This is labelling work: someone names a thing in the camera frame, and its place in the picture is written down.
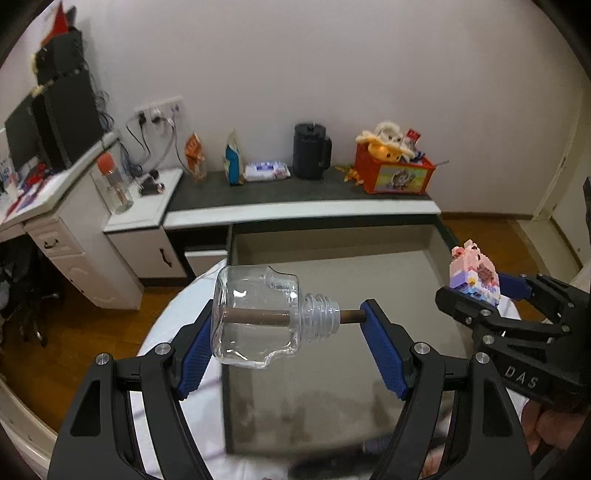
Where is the bottle with orange cap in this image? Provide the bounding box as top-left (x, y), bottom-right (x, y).
top-left (96, 152), bottom-right (133, 214)

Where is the black kettle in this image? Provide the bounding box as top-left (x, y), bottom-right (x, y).
top-left (293, 123), bottom-right (332, 181)

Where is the white desk with drawers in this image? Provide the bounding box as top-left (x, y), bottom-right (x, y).
top-left (1, 131), bottom-right (143, 310)

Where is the low black top bench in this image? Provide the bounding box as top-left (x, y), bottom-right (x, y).
top-left (163, 171), bottom-right (454, 277)

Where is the white striped round table cover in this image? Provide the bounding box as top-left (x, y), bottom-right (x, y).
top-left (130, 262), bottom-right (530, 480)

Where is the small black device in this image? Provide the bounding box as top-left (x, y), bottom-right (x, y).
top-left (138, 170), bottom-right (165, 197)

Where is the yellow white plush toy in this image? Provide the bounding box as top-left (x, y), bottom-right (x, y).
top-left (356, 121), bottom-right (416, 163)

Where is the red toy crate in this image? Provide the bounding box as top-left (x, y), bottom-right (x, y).
top-left (353, 144), bottom-right (436, 195)

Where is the black office chair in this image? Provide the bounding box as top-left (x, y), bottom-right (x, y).
top-left (1, 250), bottom-right (64, 347)

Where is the wall power strip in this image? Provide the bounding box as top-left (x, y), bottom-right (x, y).
top-left (134, 96), bottom-right (185, 123)

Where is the black computer tower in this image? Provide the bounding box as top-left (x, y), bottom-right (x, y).
top-left (31, 70), bottom-right (104, 172)

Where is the pink block pig figure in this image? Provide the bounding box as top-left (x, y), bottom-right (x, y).
top-left (449, 239), bottom-right (501, 307)

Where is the pink box with grey interior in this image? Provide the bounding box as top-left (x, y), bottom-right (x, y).
top-left (221, 216), bottom-right (472, 455)

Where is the orange snack bag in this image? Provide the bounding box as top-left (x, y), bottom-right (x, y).
top-left (184, 132), bottom-right (207, 181)

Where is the right hand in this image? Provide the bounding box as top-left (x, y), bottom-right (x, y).
top-left (521, 400), bottom-right (586, 455)

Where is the wet wipes pack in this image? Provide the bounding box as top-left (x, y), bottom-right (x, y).
top-left (243, 161), bottom-right (291, 183)

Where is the white low cabinet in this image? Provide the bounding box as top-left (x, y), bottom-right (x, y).
top-left (103, 168), bottom-right (186, 279)

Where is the black computer monitor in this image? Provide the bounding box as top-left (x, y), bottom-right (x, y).
top-left (5, 95), bottom-right (40, 171)

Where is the black box on tower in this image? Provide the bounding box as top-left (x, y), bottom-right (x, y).
top-left (33, 29), bottom-right (85, 85)

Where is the blue white snack bag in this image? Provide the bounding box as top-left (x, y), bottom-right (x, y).
top-left (223, 129), bottom-right (245, 186)

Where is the clear glass refill bottle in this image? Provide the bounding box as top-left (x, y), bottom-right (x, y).
top-left (211, 266), bottom-right (366, 369)

